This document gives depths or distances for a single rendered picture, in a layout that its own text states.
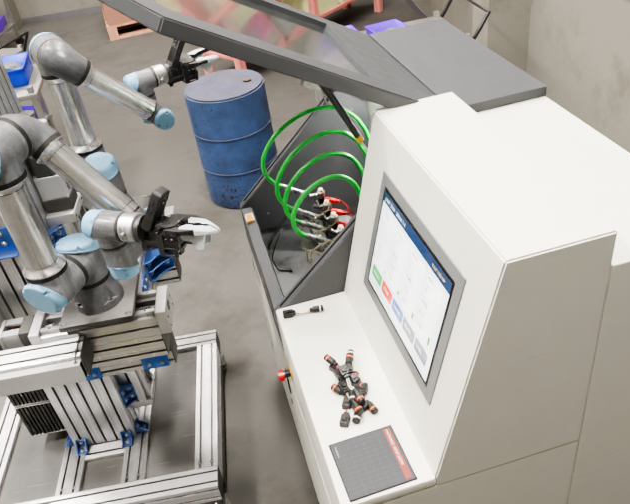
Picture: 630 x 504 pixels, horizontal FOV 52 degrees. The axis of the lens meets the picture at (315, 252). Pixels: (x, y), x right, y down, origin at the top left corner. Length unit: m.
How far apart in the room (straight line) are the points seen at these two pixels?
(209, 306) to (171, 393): 0.82
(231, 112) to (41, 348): 2.23
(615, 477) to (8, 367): 1.73
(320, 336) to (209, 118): 2.42
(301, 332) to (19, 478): 1.45
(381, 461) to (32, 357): 1.13
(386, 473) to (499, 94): 1.04
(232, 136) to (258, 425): 1.88
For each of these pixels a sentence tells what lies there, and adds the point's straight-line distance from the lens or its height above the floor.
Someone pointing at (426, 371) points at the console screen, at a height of 1.17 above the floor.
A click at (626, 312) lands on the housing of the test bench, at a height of 1.33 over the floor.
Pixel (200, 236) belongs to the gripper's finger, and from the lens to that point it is 1.53.
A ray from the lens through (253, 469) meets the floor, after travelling 2.84.
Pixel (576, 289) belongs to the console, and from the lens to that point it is 1.31.
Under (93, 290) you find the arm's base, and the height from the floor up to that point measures 1.11.
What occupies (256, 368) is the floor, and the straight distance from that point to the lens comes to 3.20.
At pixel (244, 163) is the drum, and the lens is 4.17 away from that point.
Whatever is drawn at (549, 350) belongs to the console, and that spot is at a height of 1.29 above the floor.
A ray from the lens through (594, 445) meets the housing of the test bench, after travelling 1.74.
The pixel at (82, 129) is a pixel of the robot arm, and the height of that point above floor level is 1.35.
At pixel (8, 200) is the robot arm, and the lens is 1.78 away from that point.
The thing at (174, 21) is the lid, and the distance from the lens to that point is 1.54.
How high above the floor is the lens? 2.27
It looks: 36 degrees down
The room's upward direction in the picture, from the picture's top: 9 degrees counter-clockwise
